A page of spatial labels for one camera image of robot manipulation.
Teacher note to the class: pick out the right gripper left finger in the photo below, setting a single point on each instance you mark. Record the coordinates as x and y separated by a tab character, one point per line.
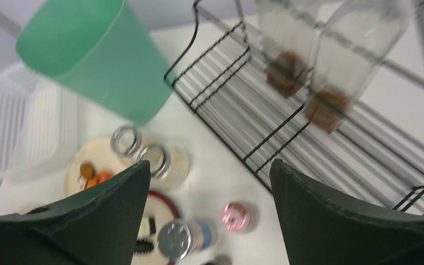
96	226

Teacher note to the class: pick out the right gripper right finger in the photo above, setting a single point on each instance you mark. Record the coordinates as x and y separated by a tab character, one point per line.
322	225

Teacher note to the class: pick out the silver lid spice jar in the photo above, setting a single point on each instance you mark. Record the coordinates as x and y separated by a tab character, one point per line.
180	238

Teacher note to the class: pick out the glass jar with rice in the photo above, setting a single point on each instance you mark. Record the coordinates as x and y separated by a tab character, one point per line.
127	141

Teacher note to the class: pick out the glass jar with grains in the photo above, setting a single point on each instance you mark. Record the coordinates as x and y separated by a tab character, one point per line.
169	167

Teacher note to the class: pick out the gold spout oil bottle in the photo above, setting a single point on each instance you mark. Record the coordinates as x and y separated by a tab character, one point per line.
288	35

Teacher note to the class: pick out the black sea cucumber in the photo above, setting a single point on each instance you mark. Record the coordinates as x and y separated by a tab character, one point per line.
143	247

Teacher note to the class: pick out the sushi roll piece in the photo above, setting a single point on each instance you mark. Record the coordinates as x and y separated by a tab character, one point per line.
147	227

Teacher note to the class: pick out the fried chicken wing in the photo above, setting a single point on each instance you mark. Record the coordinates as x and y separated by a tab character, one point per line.
88	172

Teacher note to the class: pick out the red rimmed plate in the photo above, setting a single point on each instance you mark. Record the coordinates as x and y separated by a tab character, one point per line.
164	211

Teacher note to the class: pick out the cream plate with leaf pattern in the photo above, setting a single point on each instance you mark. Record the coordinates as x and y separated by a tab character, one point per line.
93	163

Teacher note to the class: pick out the pink lid spice shaker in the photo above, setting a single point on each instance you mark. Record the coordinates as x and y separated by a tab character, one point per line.
239	217

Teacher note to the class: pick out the white plastic basket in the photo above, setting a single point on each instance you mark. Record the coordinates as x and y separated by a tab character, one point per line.
38	124

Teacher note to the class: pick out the green plastic bin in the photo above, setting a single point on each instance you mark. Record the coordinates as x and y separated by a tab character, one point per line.
100	50

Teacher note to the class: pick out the black wire rack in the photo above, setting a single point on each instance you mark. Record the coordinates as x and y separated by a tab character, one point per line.
377	152

